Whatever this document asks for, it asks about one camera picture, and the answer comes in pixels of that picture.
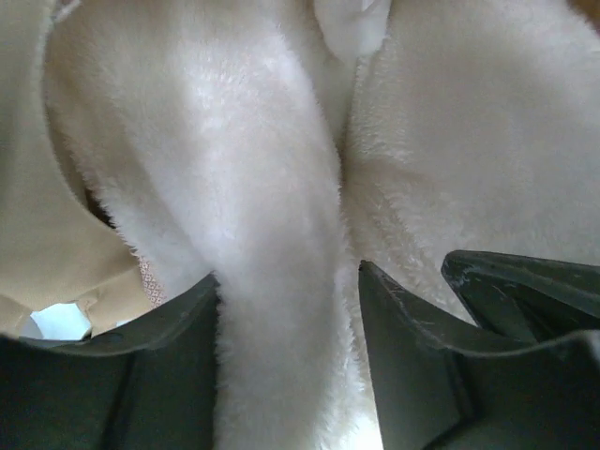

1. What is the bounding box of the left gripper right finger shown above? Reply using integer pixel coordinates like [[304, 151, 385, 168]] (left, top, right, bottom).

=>
[[359, 262, 599, 449]]

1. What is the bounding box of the beige fabric pet tent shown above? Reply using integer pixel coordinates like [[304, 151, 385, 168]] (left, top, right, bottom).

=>
[[1, 1, 164, 337]]

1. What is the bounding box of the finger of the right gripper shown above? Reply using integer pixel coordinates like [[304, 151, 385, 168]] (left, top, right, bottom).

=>
[[441, 250, 599, 344]]

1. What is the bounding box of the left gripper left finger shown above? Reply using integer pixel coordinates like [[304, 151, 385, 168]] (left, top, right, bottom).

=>
[[1, 277, 218, 449]]

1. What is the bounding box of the white fluffy pillow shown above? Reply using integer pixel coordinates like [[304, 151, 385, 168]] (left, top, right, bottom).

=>
[[43, 1, 599, 449]]

